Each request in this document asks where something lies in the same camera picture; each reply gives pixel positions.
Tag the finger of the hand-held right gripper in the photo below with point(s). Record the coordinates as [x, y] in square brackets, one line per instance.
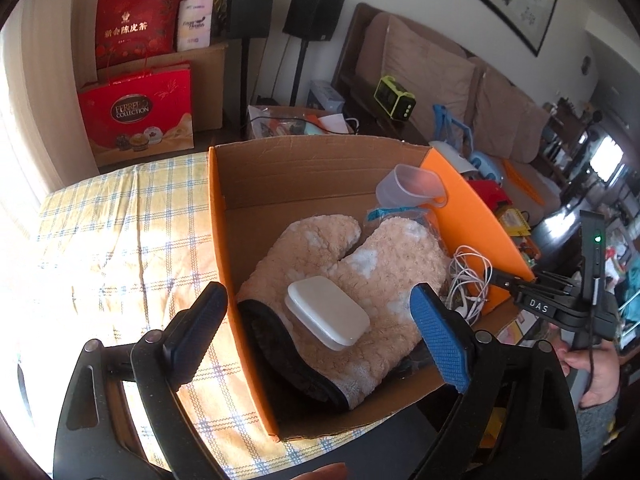
[510, 282]

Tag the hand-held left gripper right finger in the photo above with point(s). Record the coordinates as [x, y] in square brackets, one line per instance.
[440, 340]

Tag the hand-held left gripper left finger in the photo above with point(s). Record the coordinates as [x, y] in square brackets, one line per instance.
[195, 330]

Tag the beige plush mitt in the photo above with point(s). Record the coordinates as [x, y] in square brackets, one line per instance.
[400, 280]

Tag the white plastic soap box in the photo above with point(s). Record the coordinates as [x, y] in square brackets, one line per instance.
[325, 310]

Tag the clear plastic measuring cup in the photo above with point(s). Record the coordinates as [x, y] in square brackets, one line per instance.
[410, 182]

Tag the orange cardboard box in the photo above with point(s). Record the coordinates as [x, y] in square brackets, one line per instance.
[300, 180]

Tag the person's right forearm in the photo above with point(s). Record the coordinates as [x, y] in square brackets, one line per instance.
[597, 435]

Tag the person's right hand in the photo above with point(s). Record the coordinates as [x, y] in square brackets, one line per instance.
[605, 375]

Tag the person's left hand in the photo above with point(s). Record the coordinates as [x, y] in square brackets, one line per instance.
[325, 474]

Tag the yellow booklet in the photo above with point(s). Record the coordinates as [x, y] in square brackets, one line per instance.
[515, 222]

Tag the red tin box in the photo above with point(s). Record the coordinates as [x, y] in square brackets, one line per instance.
[490, 195]

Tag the yellow checkered cloth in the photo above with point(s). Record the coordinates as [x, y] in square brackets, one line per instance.
[125, 260]

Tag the brown sofa cushion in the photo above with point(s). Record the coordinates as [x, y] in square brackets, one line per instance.
[430, 75]
[505, 115]

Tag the green portable radio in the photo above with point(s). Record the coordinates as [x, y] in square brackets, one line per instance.
[395, 97]

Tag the red chocolate gift bag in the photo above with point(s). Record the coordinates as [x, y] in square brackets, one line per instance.
[135, 110]

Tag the storage bin with clutter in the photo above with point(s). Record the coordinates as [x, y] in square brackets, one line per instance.
[300, 122]

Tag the brown cardboard box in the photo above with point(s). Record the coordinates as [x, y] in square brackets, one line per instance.
[207, 90]

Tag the small white blue box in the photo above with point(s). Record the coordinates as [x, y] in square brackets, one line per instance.
[325, 95]

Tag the brown sofa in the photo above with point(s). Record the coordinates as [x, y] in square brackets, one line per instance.
[367, 40]

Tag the white tissue pack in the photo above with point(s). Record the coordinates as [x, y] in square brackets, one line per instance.
[195, 22]

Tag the red gift bag gold characters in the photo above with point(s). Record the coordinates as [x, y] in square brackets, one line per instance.
[140, 25]

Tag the black speaker on stand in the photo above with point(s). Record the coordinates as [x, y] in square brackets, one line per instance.
[250, 5]
[312, 10]

